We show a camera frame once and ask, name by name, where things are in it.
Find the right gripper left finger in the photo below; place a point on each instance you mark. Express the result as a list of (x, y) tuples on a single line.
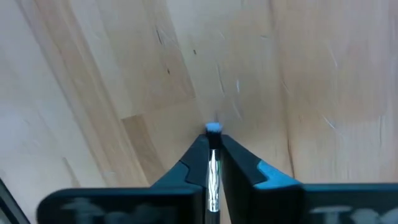
[(174, 205)]

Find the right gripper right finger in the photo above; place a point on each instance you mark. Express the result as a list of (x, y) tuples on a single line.
[(280, 205)]

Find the small silver ferrule makeup brush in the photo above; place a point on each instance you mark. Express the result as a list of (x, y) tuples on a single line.
[(214, 174)]

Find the black table frame rail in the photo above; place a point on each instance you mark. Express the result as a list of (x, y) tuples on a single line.
[(7, 208)]

